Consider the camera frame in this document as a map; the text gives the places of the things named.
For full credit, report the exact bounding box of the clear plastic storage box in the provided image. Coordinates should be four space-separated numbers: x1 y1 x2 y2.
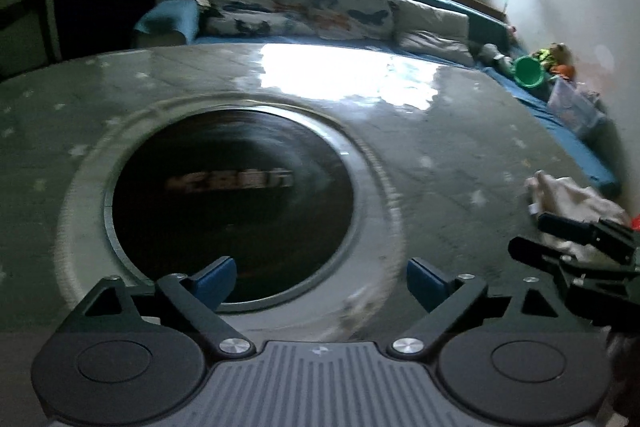
547 76 608 141

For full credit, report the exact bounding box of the red plastic box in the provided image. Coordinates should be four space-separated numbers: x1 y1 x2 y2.
631 215 640 231

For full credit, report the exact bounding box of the blue bed sheet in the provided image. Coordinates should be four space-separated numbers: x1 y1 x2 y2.
134 0 620 195

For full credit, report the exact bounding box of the cream white garment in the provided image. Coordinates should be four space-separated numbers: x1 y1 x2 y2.
524 170 631 265

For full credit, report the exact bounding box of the plain grey pillow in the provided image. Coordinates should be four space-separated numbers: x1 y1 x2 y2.
394 0 474 67

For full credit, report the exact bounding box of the green plastic bucket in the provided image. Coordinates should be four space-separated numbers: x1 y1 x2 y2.
512 55 544 89

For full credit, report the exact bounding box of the grey stuffed toy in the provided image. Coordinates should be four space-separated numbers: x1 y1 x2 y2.
478 43 514 77

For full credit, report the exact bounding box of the long butterfly print pillow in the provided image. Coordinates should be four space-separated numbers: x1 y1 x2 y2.
204 0 316 38

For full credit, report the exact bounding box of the plush toy pile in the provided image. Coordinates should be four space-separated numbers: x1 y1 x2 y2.
532 42 576 80

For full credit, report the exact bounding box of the square butterfly print pillow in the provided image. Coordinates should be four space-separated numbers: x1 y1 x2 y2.
309 0 399 41

